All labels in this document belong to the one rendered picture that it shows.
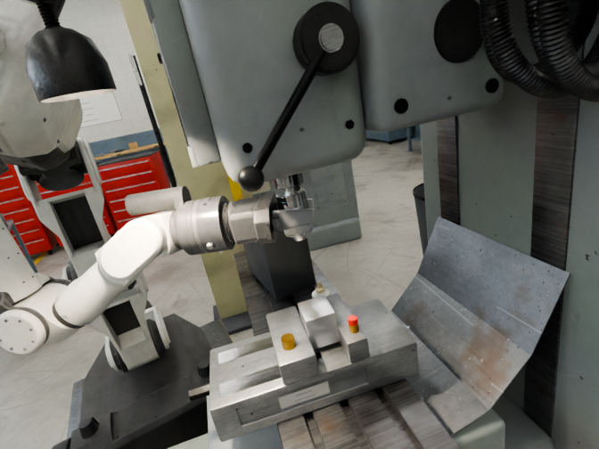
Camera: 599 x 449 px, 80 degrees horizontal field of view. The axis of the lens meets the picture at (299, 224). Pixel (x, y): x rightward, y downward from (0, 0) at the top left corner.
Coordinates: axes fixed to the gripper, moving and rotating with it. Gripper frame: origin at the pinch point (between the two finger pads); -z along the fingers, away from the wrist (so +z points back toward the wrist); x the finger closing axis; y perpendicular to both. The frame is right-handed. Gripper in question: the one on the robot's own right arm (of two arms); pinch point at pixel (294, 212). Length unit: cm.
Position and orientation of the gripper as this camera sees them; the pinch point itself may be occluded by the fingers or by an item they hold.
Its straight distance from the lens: 56.3
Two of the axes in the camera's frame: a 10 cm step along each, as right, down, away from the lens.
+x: 0.3, -3.6, 9.3
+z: -9.8, 1.5, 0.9
